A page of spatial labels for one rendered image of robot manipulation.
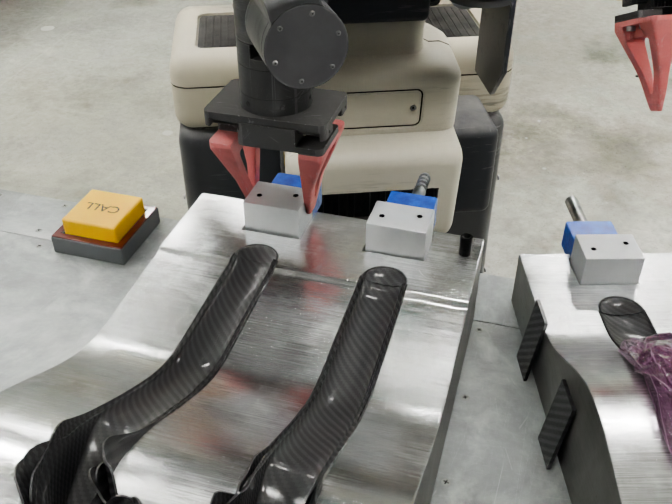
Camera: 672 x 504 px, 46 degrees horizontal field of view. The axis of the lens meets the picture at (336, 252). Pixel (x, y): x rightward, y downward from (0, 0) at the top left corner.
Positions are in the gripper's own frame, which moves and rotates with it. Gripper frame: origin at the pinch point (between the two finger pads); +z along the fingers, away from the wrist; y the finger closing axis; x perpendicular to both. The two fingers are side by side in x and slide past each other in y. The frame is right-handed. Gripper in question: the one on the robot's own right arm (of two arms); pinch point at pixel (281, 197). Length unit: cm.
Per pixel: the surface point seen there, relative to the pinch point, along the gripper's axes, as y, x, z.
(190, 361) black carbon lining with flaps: -0.8, -17.8, 3.3
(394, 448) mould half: 15.4, -23.3, 1.1
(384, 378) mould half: 13.1, -16.0, 2.9
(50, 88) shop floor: -160, 180, 88
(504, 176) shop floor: 11, 164, 89
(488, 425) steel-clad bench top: 20.5, -10.7, 11.2
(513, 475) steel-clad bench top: 22.9, -14.9, 11.2
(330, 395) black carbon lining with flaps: 9.8, -18.2, 3.3
